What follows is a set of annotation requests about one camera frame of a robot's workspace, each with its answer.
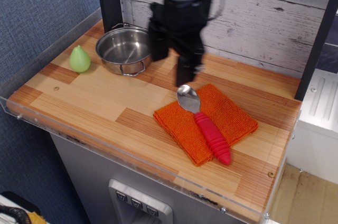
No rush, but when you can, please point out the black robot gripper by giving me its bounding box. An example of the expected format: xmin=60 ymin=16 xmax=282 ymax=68
xmin=148 ymin=0 xmax=211 ymax=87

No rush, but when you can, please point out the green plastic pear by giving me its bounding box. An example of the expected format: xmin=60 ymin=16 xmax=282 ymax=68
xmin=69 ymin=45 xmax=91 ymax=73

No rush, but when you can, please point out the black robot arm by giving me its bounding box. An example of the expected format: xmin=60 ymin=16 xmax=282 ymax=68
xmin=148 ymin=0 xmax=212 ymax=87

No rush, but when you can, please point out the stainless steel pot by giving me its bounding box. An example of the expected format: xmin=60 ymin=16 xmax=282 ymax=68
xmin=96 ymin=23 xmax=152 ymax=77

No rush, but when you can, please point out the orange folded cloth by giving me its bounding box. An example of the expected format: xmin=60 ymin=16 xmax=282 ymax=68
xmin=154 ymin=84 xmax=258 ymax=166

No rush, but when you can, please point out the grey toy fridge cabinet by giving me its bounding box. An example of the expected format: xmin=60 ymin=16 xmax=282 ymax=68
xmin=51 ymin=134 xmax=243 ymax=223

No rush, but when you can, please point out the clear acrylic table guard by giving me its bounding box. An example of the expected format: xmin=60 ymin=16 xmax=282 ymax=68
xmin=1 ymin=10 xmax=301 ymax=223

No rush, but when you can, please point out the silver dispenser button panel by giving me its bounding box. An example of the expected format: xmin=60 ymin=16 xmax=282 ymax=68
xmin=108 ymin=179 xmax=174 ymax=223

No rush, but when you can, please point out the white toy sink unit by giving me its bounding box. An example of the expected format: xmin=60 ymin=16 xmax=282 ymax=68
xmin=286 ymin=69 xmax=337 ymax=183

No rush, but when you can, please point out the yellow black object corner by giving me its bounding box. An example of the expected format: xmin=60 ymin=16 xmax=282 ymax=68
xmin=1 ymin=206 xmax=48 ymax=224

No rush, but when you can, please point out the red handled metal spoon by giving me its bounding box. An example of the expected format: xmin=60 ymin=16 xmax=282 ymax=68
xmin=176 ymin=85 xmax=231 ymax=165

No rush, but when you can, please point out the black right frame post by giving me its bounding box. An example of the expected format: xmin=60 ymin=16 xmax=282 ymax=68
xmin=294 ymin=0 xmax=337 ymax=101

